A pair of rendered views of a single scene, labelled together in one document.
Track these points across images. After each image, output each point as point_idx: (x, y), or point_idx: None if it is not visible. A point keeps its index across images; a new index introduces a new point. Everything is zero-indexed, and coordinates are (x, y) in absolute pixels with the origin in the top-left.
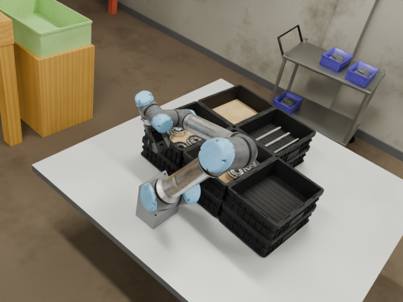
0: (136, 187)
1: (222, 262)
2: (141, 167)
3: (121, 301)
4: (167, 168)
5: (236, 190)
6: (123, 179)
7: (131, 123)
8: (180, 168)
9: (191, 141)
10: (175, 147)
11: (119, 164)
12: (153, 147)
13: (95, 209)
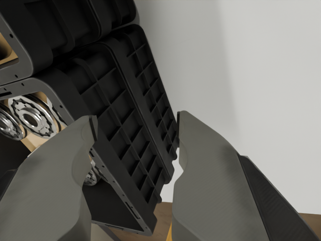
0: (259, 50)
1: None
2: (201, 112)
3: None
4: (144, 72)
5: None
6: (272, 95)
7: (165, 196)
8: (100, 37)
9: (46, 122)
10: (73, 111)
11: (245, 139)
12: (223, 167)
13: None
